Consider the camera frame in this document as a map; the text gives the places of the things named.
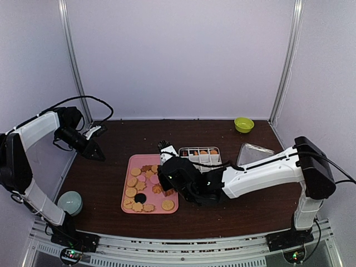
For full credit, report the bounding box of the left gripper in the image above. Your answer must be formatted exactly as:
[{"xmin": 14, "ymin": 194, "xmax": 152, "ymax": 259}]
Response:
[{"xmin": 56, "ymin": 126, "xmax": 105, "ymax": 161}]

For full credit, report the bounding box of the tan swirl cookie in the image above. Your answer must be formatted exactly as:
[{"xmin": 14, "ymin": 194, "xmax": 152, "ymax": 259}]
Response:
[{"xmin": 164, "ymin": 189, "xmax": 175, "ymax": 197}]

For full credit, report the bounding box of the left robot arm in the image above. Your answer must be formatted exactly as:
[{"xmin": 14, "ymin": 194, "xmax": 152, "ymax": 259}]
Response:
[{"xmin": 1, "ymin": 107, "xmax": 107, "ymax": 247}]

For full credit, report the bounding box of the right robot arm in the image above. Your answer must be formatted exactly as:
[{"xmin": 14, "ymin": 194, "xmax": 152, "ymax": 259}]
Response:
[{"xmin": 158, "ymin": 136, "xmax": 336, "ymax": 246}]

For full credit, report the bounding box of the pink round cookie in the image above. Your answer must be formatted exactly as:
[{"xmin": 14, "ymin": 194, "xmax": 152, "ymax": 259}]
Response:
[{"xmin": 150, "ymin": 175, "xmax": 160, "ymax": 184}]

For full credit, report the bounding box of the round tan cookie bottom right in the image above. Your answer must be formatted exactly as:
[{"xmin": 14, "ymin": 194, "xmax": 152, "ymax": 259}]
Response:
[{"xmin": 161, "ymin": 200, "xmax": 175, "ymax": 211}]

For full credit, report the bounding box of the white divided cookie tin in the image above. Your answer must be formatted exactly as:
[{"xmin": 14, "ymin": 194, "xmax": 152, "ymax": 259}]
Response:
[{"xmin": 179, "ymin": 147, "xmax": 222, "ymax": 173}]

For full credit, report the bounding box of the black sandwich cookie lower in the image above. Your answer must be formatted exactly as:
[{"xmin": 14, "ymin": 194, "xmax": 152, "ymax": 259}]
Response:
[{"xmin": 134, "ymin": 193, "xmax": 147, "ymax": 204}]

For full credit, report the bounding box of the flower shaped tan cookie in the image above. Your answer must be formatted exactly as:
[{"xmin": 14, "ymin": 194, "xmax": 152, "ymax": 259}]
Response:
[{"xmin": 143, "ymin": 204, "xmax": 155, "ymax": 212}]

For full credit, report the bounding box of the green plastic bowl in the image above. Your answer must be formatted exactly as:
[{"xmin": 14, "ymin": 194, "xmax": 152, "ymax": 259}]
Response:
[{"xmin": 234, "ymin": 117, "xmax": 255, "ymax": 134}]

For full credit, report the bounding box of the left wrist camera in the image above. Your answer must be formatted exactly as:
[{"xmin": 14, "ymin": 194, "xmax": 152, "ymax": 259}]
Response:
[{"xmin": 83, "ymin": 125, "xmax": 107, "ymax": 140}]

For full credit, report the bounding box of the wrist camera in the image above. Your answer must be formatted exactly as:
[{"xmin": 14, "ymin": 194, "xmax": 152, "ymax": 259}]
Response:
[
  {"xmin": 83, "ymin": 125, "xmax": 107, "ymax": 140},
  {"xmin": 157, "ymin": 140, "xmax": 179, "ymax": 165}
]

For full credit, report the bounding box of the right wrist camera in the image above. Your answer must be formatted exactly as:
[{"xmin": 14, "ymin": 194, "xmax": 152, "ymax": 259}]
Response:
[{"xmin": 157, "ymin": 140, "xmax": 179, "ymax": 165}]

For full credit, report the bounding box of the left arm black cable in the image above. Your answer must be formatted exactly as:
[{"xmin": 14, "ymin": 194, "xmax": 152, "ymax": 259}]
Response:
[{"xmin": 36, "ymin": 96, "xmax": 114, "ymax": 123}]

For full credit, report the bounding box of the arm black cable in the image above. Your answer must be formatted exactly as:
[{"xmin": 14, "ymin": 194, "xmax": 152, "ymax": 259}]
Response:
[
  {"xmin": 308, "ymin": 151, "xmax": 356, "ymax": 185},
  {"xmin": 36, "ymin": 96, "xmax": 114, "ymax": 123}
]

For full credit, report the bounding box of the left frame post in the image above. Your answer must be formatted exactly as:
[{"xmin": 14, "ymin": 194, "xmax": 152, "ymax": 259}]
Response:
[{"xmin": 58, "ymin": 0, "xmax": 93, "ymax": 124}]

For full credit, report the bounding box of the frame post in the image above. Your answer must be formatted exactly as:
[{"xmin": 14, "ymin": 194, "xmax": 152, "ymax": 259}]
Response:
[
  {"xmin": 269, "ymin": 0, "xmax": 305, "ymax": 127},
  {"xmin": 58, "ymin": 0, "xmax": 93, "ymax": 124}
]

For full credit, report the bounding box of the right frame post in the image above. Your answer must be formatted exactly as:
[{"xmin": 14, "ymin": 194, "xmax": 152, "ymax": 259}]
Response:
[{"xmin": 269, "ymin": 0, "xmax": 305, "ymax": 127}]

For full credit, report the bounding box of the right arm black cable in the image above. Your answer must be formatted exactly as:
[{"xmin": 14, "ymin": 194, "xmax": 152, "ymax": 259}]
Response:
[{"xmin": 308, "ymin": 151, "xmax": 356, "ymax": 185}]

